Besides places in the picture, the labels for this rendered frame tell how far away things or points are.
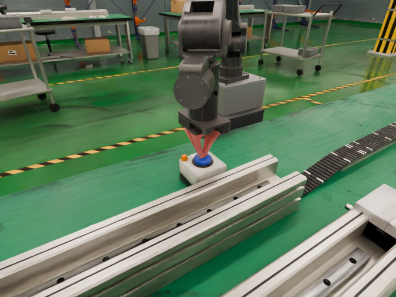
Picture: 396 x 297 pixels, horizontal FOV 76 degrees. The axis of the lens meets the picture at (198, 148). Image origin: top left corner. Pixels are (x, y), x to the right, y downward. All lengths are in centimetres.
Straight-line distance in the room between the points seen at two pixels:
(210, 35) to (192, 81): 9
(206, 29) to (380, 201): 40
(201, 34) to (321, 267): 40
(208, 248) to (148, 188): 23
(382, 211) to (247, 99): 63
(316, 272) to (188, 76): 34
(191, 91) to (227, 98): 53
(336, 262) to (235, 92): 64
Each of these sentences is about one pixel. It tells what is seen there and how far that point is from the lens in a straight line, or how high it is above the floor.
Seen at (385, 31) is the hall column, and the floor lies 45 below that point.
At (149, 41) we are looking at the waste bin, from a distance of 539.
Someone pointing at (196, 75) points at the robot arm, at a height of 106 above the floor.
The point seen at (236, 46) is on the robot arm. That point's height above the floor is 101.
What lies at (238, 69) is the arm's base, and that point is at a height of 93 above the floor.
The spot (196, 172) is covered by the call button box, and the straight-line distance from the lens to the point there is 54.
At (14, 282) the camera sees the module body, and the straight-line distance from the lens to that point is 44.
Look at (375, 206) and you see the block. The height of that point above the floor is 87.
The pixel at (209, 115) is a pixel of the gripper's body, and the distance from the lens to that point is 49.
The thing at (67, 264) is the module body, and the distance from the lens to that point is 44.
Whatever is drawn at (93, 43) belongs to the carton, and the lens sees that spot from 514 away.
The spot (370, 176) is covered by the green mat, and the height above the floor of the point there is 78.
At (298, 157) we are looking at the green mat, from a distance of 75.
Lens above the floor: 117
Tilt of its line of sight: 32 degrees down
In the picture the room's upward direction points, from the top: straight up
